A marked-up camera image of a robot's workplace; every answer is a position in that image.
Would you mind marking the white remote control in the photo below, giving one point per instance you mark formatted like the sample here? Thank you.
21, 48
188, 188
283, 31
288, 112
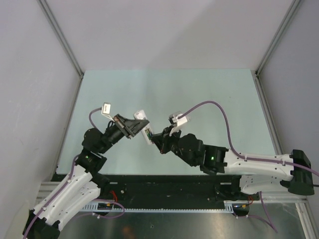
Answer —
141, 115

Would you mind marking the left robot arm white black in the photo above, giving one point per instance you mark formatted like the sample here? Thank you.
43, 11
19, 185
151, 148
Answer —
83, 183

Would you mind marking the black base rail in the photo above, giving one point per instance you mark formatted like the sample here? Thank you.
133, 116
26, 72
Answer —
172, 192

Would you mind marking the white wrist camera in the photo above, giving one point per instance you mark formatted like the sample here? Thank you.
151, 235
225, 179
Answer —
177, 121
105, 110

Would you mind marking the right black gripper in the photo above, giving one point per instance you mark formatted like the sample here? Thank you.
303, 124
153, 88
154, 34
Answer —
161, 141

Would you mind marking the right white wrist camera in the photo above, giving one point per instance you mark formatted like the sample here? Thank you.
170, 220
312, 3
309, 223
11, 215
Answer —
177, 121

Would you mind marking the right aluminium frame post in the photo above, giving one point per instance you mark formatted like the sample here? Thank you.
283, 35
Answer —
283, 27

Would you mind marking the left aluminium frame post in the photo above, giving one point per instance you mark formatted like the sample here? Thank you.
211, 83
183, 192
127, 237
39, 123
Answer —
49, 15

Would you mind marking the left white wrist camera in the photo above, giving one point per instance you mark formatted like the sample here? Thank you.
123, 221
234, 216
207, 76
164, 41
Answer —
105, 110

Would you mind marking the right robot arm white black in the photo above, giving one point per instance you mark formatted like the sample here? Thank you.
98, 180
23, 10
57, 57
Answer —
258, 173

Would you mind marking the aluminium frame post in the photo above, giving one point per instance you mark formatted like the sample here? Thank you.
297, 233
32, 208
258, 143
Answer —
49, 15
283, 27

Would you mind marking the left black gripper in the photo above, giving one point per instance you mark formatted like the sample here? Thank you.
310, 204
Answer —
131, 122

